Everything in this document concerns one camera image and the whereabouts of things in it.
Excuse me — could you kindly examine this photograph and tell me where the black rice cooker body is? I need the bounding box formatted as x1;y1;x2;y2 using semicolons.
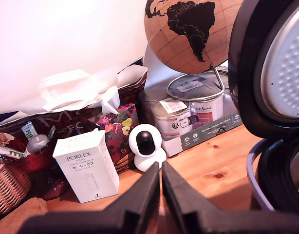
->
246;136;299;213

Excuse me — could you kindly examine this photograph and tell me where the black rice cooker lid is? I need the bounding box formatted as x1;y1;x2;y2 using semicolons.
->
228;0;299;140

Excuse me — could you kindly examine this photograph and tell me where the cardboard tray with green print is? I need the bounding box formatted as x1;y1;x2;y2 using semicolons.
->
161;111;244;158

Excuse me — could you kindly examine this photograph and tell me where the white Porlex box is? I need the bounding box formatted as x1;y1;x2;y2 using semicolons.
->
52;129;120;204

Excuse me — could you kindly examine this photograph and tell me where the floral tissue box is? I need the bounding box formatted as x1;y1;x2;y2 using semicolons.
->
87;85;141;167

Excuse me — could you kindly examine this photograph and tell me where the small white paint can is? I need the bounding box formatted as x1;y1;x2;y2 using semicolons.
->
150;98;192;142

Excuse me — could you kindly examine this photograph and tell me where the large white paint can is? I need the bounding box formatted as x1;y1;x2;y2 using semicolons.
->
166;73;225;128

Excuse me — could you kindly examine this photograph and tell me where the grey paint can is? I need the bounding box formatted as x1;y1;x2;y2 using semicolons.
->
139;89;170;124

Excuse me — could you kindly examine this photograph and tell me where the dark red paper shopping bag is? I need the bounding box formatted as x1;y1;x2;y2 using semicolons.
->
0;58;149;142

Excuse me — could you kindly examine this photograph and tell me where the red glass bowl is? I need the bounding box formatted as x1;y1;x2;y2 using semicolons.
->
24;142;70;201

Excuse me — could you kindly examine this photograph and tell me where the grey round cap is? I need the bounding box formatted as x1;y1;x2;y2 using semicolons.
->
26;134;51;155

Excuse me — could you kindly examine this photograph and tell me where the brown cloth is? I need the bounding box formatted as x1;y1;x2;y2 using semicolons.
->
0;197;48;234

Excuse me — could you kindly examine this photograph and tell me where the green and white packet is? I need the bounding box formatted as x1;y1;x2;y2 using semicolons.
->
20;121;37;140
0;143;26;159

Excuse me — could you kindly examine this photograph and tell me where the wicker basket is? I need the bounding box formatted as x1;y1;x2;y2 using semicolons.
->
0;132;33;218

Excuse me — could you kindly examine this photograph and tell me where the cork globe on metal stand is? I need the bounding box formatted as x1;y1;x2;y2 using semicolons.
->
144;0;244;101

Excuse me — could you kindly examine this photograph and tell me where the white round security camera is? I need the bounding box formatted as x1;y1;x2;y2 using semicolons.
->
128;123;168;173

